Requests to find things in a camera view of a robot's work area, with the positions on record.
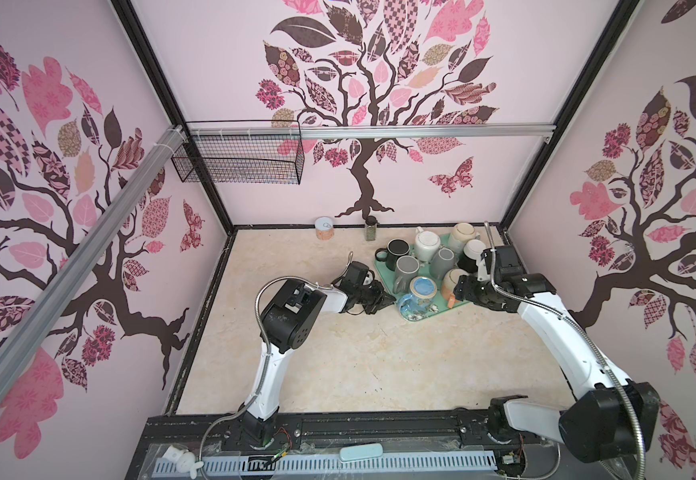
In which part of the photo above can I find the black mug white inside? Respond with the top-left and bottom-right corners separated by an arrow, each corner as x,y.
375,239 -> 410,271

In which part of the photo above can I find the black mug white base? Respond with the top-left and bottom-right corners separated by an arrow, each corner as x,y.
457,239 -> 486,274

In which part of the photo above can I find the glass spice jar black lid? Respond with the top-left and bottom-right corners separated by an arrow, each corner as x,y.
364,215 -> 378,242

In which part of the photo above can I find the black wire basket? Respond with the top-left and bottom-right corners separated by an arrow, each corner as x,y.
172,120 -> 305,185

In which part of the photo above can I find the white teapot shaped mug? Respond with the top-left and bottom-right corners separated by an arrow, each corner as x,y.
414,226 -> 441,263

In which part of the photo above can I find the peach orange mug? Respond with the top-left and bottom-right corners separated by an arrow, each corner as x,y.
440,268 -> 469,309

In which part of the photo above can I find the green floral tray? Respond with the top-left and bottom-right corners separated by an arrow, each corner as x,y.
374,247 -> 467,322

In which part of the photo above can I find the cream beige mug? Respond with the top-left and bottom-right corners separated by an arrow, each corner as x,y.
447,222 -> 480,254

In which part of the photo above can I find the white slotted cable duct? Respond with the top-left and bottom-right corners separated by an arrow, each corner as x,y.
152,451 -> 499,479

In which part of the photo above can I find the dark grey mug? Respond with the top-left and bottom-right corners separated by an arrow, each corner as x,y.
392,255 -> 420,295

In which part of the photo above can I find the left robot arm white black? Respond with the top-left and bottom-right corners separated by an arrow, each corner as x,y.
240,261 -> 395,447

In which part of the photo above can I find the left aluminium rail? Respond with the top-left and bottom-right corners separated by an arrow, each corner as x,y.
0,125 -> 186,404

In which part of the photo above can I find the back aluminium rail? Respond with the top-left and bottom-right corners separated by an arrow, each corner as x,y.
299,123 -> 556,140

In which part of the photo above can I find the aluminium rail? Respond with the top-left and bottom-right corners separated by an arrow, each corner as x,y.
299,123 -> 556,140
0,125 -> 186,404

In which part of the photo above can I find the white plug adapter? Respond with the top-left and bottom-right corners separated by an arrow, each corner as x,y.
162,445 -> 204,479

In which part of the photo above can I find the left metal flex conduit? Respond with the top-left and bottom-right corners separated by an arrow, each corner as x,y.
201,276 -> 347,449

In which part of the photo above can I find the white pink tape roll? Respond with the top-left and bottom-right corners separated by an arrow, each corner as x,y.
314,216 -> 335,241

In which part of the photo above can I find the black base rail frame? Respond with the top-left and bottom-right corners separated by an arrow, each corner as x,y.
124,407 -> 646,480

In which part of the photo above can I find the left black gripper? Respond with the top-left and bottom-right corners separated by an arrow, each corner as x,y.
353,278 -> 395,314

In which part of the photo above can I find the light grey mug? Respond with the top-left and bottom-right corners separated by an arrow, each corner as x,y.
430,247 -> 456,280

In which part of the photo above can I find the blue iridescent mug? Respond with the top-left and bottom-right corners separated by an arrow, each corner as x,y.
396,276 -> 438,322

